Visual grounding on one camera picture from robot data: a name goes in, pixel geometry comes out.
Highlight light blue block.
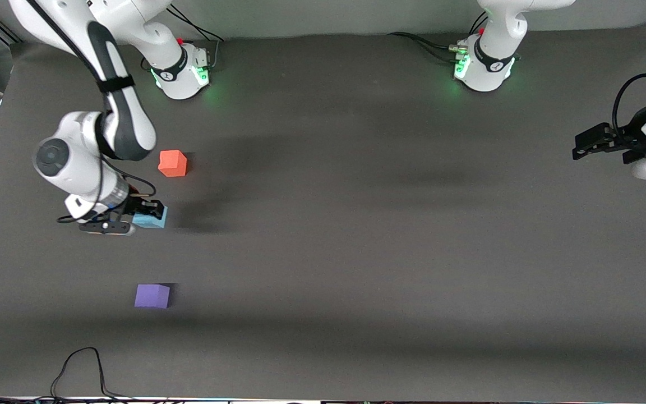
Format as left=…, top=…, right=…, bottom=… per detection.
left=131, top=205, right=168, bottom=229

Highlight orange block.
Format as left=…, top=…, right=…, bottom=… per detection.
left=158, top=150, right=188, bottom=178

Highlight purple block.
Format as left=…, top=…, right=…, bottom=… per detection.
left=135, top=284, right=170, bottom=309

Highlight dark grey table mat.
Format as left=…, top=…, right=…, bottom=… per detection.
left=0, top=20, right=646, bottom=402

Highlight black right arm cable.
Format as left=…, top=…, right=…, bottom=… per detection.
left=26, top=0, right=158, bottom=225

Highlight black looped table cable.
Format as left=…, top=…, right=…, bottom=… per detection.
left=0, top=347, right=167, bottom=404

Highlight black right base cables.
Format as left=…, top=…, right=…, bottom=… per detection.
left=166, top=4, right=228, bottom=71

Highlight black base cables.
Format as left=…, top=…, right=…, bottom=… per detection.
left=166, top=4, right=228, bottom=71
left=387, top=11, right=491, bottom=63

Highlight black left base cables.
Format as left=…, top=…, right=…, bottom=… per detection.
left=387, top=11, right=491, bottom=63

